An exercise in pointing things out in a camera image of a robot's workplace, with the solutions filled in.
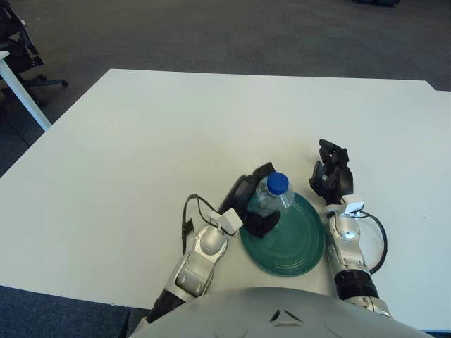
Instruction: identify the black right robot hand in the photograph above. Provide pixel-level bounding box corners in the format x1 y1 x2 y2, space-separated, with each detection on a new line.
309 139 354 207

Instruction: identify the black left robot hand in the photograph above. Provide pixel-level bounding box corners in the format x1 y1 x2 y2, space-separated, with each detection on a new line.
217 161 283 239

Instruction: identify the clear bottle with blue cap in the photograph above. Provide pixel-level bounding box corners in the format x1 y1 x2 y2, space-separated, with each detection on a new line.
248 171 295 218

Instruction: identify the green ribbed plate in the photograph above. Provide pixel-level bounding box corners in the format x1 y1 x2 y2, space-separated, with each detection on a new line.
238 192 326 277

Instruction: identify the grey robot torso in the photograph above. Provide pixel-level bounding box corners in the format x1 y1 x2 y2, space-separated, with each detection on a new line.
135 285 424 338

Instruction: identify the white side table leg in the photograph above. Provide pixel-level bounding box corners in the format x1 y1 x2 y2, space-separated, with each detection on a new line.
0 51 53 132

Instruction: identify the black office chair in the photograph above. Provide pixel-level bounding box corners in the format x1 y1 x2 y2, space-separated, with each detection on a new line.
0 0 70 106

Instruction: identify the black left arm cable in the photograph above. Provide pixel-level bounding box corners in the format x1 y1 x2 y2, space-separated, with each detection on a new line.
180 194 221 253

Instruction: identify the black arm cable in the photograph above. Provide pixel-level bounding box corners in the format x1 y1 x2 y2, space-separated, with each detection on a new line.
357 211 388 275
180 194 221 253

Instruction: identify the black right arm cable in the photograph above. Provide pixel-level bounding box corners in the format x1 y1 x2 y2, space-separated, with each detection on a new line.
357 211 388 275

